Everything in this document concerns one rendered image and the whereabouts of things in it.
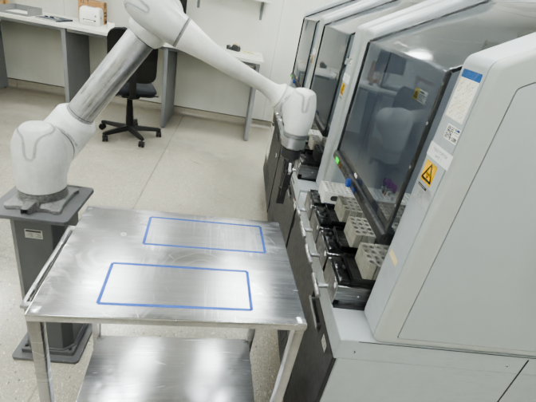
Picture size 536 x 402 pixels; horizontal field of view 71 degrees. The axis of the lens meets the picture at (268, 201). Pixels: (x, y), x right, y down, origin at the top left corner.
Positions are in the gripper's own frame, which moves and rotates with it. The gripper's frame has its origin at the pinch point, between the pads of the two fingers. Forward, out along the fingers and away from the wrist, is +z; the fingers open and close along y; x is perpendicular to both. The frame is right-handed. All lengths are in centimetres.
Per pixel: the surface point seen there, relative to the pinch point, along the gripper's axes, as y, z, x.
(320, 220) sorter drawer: -18.9, -1.5, -12.2
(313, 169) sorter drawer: 33.5, 0.4, -18.7
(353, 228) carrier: -32.6, -8.0, -19.1
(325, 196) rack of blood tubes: -4.9, -4.4, -15.9
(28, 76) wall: 352, 65, 267
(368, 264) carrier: -51, -8, -19
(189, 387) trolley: -49, 52, 25
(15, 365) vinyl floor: -25, 81, 95
